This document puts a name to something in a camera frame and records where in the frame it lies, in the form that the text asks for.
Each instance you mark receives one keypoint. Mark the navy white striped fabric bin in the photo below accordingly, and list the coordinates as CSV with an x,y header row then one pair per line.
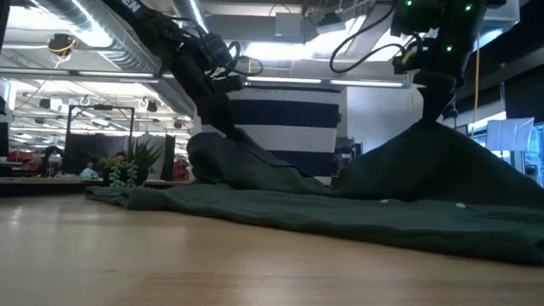
x,y
293,138

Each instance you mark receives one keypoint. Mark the small green succulent plant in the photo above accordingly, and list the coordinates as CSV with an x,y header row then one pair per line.
x,y
142,159

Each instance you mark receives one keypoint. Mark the LED light bar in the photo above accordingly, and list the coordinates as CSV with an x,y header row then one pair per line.
x,y
106,74

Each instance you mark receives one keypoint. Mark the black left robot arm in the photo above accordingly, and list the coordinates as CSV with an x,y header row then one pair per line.
x,y
157,25

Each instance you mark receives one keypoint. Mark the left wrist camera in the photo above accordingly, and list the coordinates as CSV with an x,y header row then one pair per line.
x,y
214,49

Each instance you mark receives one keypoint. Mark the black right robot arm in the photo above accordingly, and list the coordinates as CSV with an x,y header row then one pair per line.
x,y
450,21

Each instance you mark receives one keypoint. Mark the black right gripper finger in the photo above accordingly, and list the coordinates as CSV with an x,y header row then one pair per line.
x,y
437,106

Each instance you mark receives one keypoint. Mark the dark green button shirt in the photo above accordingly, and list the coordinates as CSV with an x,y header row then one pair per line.
x,y
297,212

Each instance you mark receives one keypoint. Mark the black rectangular stand frame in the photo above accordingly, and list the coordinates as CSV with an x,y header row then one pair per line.
x,y
70,127

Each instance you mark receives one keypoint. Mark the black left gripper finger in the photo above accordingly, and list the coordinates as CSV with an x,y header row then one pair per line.
x,y
219,117

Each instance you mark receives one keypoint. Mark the white tilted screen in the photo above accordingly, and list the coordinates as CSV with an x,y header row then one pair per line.
x,y
510,134

